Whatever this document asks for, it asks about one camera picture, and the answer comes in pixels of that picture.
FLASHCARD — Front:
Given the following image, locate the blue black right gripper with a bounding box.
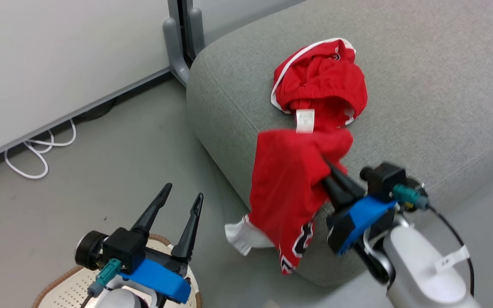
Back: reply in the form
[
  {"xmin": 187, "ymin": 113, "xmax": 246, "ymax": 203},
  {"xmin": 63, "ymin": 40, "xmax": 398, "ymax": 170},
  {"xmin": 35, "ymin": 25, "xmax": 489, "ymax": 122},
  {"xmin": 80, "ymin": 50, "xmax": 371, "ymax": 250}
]
[{"xmin": 321, "ymin": 159, "xmax": 398, "ymax": 256}]

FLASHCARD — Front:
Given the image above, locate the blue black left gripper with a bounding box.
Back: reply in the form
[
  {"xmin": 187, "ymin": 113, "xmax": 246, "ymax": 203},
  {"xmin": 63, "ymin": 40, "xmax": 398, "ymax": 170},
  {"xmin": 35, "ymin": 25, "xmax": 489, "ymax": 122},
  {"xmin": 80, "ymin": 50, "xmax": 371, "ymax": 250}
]
[{"xmin": 122, "ymin": 183, "xmax": 204, "ymax": 305}]

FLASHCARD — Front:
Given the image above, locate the red jersey with black print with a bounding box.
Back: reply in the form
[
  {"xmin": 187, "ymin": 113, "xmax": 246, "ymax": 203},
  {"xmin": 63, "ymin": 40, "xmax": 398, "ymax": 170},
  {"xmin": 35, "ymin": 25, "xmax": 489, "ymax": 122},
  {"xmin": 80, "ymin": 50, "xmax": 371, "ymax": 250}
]
[{"xmin": 224, "ymin": 127, "xmax": 354, "ymax": 275}]

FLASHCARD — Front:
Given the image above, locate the white perforated laundry basket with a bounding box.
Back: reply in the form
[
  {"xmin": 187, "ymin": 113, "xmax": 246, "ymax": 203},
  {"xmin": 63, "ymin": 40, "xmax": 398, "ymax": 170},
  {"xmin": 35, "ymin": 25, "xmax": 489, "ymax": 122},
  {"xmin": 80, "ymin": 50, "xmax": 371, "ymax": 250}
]
[{"xmin": 32, "ymin": 233, "xmax": 202, "ymax": 308}]

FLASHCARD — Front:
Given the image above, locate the grey fabric sofa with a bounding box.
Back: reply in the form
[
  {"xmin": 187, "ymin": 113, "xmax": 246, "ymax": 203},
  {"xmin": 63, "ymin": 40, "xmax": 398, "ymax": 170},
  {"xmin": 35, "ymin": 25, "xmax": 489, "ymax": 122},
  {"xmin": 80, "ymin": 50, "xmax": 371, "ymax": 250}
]
[{"xmin": 186, "ymin": 0, "xmax": 493, "ymax": 288}]

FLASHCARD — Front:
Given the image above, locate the grey partition foot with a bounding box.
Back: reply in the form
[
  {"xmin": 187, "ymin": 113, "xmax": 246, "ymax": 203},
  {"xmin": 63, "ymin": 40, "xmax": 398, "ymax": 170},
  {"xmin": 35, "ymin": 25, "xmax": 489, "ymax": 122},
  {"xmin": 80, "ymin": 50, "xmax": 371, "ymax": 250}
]
[
  {"xmin": 187, "ymin": 6, "xmax": 207, "ymax": 61},
  {"xmin": 163, "ymin": 17, "xmax": 190, "ymax": 87}
]

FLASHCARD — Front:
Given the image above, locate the large white partition panel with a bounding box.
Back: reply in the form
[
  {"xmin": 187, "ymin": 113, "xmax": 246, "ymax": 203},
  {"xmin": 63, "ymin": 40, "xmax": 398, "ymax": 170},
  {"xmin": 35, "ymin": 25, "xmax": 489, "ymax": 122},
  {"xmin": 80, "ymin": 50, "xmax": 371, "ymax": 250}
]
[{"xmin": 0, "ymin": 0, "xmax": 175, "ymax": 168}]

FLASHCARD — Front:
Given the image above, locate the narrow white partition panel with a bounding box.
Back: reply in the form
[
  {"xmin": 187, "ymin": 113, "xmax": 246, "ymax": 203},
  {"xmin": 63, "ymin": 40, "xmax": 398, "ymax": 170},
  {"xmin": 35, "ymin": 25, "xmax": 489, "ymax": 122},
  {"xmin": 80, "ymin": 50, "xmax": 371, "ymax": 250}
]
[{"xmin": 192, "ymin": 0, "xmax": 308, "ymax": 34}]

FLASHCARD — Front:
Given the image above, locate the teal right arm cable connector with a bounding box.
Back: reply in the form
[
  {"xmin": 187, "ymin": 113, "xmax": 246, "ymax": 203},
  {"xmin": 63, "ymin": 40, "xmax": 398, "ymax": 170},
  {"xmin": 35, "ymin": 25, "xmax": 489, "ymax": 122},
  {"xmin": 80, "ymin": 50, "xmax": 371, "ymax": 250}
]
[{"xmin": 392, "ymin": 184, "xmax": 430, "ymax": 210}]

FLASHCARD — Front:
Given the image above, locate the teal arm cable connector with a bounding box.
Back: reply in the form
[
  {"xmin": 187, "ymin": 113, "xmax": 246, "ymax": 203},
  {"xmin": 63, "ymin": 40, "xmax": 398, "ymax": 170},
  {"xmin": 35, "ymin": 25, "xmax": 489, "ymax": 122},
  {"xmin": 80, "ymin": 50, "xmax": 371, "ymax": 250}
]
[
  {"xmin": 392, "ymin": 184, "xmax": 430, "ymax": 210},
  {"xmin": 87, "ymin": 258, "xmax": 123, "ymax": 298}
]

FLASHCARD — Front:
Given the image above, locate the teal left arm cable connector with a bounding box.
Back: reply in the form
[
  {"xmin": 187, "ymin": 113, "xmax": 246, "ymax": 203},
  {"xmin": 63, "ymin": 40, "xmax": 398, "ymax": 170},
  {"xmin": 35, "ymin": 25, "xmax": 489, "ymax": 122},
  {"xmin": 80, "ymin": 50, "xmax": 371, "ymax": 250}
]
[{"xmin": 87, "ymin": 258, "xmax": 123, "ymax": 298}]

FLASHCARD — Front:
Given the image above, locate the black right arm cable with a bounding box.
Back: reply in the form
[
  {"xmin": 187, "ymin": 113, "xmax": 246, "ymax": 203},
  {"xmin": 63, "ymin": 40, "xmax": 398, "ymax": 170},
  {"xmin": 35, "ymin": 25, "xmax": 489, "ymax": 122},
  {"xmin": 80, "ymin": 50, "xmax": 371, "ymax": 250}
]
[{"xmin": 425, "ymin": 204, "xmax": 475, "ymax": 296}]

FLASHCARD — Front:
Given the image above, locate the white right arm cable label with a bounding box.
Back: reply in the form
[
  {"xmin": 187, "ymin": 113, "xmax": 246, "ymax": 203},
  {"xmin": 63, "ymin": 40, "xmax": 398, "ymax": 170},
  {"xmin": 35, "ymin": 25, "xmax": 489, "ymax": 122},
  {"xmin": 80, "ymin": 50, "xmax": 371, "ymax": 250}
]
[{"xmin": 434, "ymin": 245, "xmax": 470, "ymax": 273}]

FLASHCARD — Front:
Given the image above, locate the black cable under partition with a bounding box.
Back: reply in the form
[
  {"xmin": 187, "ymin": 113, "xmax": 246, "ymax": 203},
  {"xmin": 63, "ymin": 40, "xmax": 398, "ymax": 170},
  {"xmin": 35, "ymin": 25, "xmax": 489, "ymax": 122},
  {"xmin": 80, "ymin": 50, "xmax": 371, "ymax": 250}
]
[{"xmin": 74, "ymin": 98, "xmax": 117, "ymax": 123}]

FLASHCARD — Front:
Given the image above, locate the white looped floor cable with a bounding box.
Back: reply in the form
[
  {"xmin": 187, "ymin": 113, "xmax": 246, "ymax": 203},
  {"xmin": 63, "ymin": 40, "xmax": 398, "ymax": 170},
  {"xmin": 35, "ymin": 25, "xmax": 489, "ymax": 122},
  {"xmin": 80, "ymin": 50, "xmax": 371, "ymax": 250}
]
[{"xmin": 4, "ymin": 118, "xmax": 77, "ymax": 180}]

